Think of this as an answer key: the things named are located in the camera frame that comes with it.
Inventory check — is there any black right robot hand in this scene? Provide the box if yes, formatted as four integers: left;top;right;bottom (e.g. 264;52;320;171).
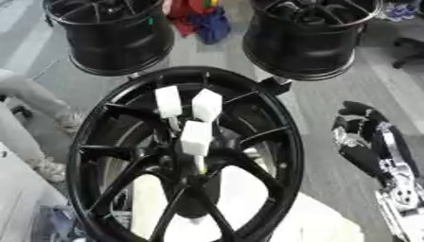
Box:
329;100;421;189

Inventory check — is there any black spoked wheel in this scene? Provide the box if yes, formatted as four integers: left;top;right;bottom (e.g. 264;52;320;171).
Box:
66;65;307;242

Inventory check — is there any black wheel rim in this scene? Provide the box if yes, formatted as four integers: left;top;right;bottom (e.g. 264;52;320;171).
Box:
41;0;176;78
241;0;384;81

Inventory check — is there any red and blue bag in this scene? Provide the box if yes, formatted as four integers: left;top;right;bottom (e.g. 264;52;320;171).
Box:
162;0;234;45

